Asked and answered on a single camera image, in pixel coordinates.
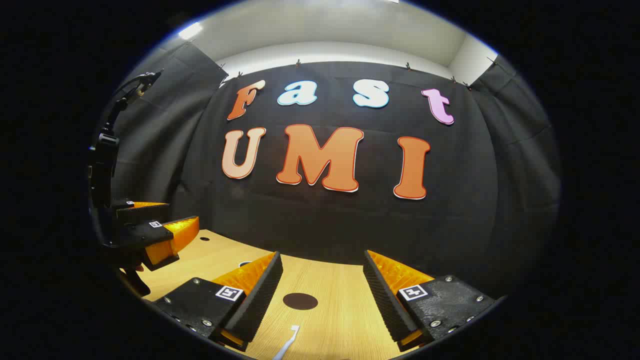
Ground black backdrop cloth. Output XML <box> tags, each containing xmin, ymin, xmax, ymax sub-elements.
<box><xmin>172</xmin><ymin>61</ymin><xmax>501</xmax><ymax>301</ymax></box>

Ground ceiling light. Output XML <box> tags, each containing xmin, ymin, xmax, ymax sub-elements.
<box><xmin>178</xmin><ymin>22</ymin><xmax>203</xmax><ymax>41</ymax></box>

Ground white toothbrush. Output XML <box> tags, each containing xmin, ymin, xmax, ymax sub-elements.
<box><xmin>272</xmin><ymin>325</ymin><xmax>300</xmax><ymax>360</ymax></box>

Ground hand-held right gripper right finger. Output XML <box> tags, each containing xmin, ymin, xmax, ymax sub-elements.
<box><xmin>363</xmin><ymin>249</ymin><xmax>497</xmax><ymax>352</ymax></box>

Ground wooden desktop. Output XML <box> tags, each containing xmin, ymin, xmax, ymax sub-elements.
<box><xmin>120</xmin><ymin>229</ymin><xmax>496</xmax><ymax>360</ymax></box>

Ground black cable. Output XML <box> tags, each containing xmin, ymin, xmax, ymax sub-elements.
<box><xmin>102</xmin><ymin>70</ymin><xmax>164</xmax><ymax>135</ymax></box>

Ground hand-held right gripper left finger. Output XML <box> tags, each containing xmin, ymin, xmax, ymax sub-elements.
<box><xmin>152</xmin><ymin>251</ymin><xmax>284</xmax><ymax>352</ymax></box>

